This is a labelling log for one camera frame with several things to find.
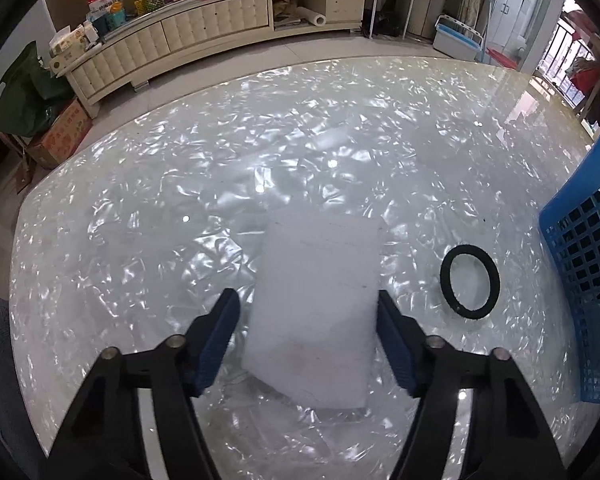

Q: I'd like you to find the white foam sponge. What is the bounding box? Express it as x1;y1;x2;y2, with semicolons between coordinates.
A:
242;207;385;410

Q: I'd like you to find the grey chair with lace cover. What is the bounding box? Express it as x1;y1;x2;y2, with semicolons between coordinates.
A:
0;298;45;479

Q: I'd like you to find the blue plastic basket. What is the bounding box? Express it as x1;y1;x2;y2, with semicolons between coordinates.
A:
539;136;600;403

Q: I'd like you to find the cardboard box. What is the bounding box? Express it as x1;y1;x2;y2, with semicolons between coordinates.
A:
27;99;92;169

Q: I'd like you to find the green shopping bag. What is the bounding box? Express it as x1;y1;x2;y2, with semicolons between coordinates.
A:
0;41;74;138

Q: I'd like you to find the pile of clothes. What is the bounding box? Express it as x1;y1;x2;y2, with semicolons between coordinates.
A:
559;8;600;111

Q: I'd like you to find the tissue box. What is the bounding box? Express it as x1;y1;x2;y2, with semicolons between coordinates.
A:
50;21;99;74

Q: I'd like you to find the cream TV cabinet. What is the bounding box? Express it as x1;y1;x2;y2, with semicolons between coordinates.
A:
61;0;365;118

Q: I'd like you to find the white blue plastic bin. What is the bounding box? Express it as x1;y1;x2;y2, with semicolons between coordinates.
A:
432;14;482;62

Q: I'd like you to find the paper roll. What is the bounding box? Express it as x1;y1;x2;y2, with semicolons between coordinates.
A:
296;6;326;27

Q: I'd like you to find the black rubber ring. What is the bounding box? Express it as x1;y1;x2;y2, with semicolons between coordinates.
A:
439;244;502;321

